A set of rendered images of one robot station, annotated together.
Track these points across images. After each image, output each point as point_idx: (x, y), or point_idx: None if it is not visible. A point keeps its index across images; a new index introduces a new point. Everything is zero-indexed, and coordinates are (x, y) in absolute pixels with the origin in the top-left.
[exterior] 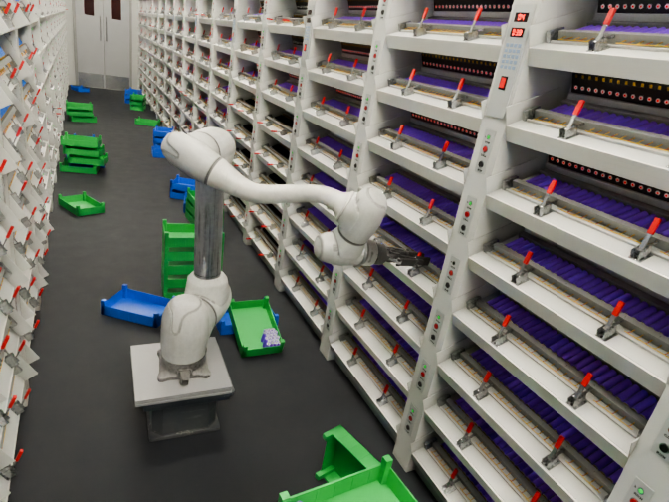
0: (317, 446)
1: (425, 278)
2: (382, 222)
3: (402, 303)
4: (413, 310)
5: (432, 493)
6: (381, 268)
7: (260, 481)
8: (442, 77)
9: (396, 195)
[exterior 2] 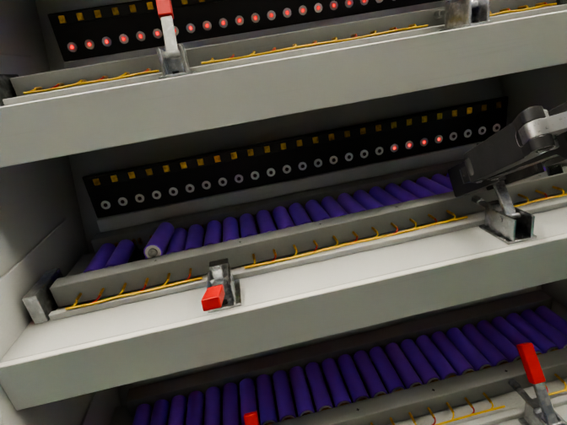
0: None
1: (542, 216)
2: (121, 255)
3: (447, 402)
4: (512, 374)
5: None
6: (208, 412)
7: None
8: None
9: (209, 61)
